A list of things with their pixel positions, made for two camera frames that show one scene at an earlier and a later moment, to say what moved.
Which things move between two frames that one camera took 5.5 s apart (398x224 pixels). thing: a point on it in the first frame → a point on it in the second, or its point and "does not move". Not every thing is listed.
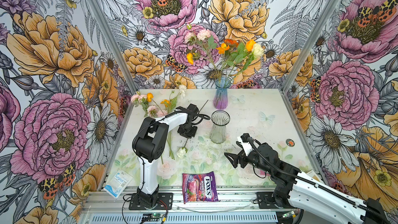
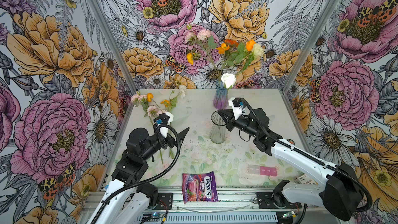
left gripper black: x=187 y=130 → x=171 y=140
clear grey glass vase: x=219 y=119 does not move
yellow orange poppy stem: x=222 y=49 does not move
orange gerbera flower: x=231 y=42 does not move
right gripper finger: x=233 y=158 → x=227 y=115
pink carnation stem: x=140 y=99 does not move
